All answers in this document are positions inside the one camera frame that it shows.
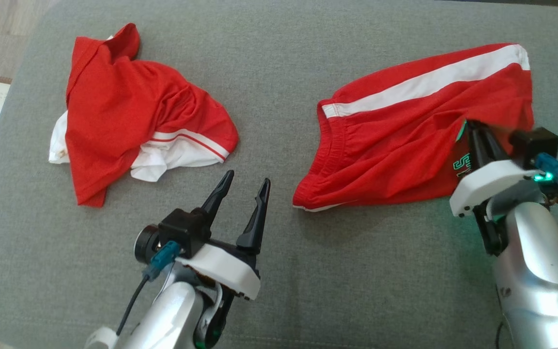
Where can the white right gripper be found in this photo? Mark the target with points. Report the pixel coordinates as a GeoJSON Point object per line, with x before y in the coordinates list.
{"type": "Point", "coordinates": [492, 182]}

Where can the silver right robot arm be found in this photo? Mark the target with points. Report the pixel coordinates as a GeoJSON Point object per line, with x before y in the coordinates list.
{"type": "Point", "coordinates": [535, 271]}

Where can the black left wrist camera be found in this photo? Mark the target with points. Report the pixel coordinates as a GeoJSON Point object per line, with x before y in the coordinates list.
{"type": "Point", "coordinates": [182, 232]}

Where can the red jersey with white sleeves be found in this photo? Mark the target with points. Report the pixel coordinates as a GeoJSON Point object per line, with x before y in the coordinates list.
{"type": "Point", "coordinates": [114, 106]}

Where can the red shorts with white stripe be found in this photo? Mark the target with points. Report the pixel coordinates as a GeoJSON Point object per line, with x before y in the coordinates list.
{"type": "Point", "coordinates": [395, 145]}

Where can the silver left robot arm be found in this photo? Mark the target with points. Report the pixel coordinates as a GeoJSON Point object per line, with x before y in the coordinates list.
{"type": "Point", "coordinates": [162, 315]}

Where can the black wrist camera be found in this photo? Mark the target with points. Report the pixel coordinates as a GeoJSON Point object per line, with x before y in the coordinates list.
{"type": "Point", "coordinates": [535, 145]}
{"type": "Point", "coordinates": [182, 232]}

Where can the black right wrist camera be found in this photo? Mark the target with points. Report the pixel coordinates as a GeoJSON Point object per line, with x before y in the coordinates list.
{"type": "Point", "coordinates": [535, 145]}

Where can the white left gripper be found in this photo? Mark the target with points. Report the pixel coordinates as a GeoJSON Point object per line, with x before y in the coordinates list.
{"type": "Point", "coordinates": [225, 266]}

